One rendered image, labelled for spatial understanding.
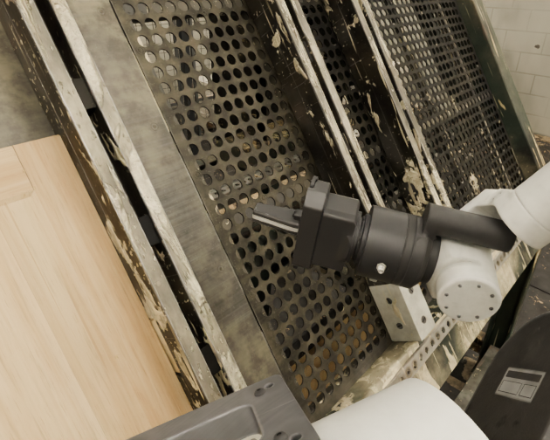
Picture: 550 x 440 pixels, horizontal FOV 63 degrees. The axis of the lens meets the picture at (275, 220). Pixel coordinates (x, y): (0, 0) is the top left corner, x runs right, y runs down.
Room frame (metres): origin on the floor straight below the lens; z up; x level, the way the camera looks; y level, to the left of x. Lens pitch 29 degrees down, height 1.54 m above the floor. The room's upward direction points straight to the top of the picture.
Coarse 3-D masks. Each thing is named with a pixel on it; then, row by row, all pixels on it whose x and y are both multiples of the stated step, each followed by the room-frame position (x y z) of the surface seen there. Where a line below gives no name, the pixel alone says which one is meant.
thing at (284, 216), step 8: (256, 208) 0.49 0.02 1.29; (264, 208) 0.49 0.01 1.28; (272, 208) 0.49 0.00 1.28; (280, 208) 0.50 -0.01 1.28; (256, 216) 0.48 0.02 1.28; (264, 216) 0.48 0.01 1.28; (272, 216) 0.48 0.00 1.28; (280, 216) 0.48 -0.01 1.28; (288, 216) 0.48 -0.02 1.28; (296, 216) 0.47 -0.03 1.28; (280, 224) 0.47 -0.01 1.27; (288, 224) 0.47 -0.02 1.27; (296, 224) 0.47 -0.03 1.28
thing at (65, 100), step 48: (0, 0) 0.60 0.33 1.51; (48, 0) 0.60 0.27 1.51; (48, 48) 0.55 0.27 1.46; (48, 96) 0.55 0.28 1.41; (96, 96) 0.55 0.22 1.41; (96, 144) 0.51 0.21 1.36; (96, 192) 0.50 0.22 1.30; (144, 192) 0.51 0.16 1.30; (144, 240) 0.47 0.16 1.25; (144, 288) 0.45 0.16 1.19; (192, 288) 0.46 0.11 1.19; (192, 336) 0.42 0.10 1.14; (192, 384) 0.39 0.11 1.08; (240, 384) 0.41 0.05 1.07
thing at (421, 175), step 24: (336, 0) 1.08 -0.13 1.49; (360, 0) 1.09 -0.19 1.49; (336, 24) 1.08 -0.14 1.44; (360, 24) 1.04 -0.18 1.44; (360, 48) 1.03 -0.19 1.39; (384, 48) 1.05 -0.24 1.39; (360, 72) 1.03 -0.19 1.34; (384, 72) 1.00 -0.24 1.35; (384, 96) 0.99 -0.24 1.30; (384, 120) 0.98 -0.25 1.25; (408, 120) 0.98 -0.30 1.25; (384, 144) 0.98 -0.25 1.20; (408, 144) 0.94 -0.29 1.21; (408, 168) 0.93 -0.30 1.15; (432, 168) 0.94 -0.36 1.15; (408, 192) 0.93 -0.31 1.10; (432, 192) 0.89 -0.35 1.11
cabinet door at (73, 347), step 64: (0, 192) 0.46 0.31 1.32; (64, 192) 0.50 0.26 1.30; (0, 256) 0.41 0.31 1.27; (64, 256) 0.45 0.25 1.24; (0, 320) 0.37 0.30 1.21; (64, 320) 0.40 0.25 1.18; (128, 320) 0.43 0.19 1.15; (0, 384) 0.33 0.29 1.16; (64, 384) 0.35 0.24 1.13; (128, 384) 0.38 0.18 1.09
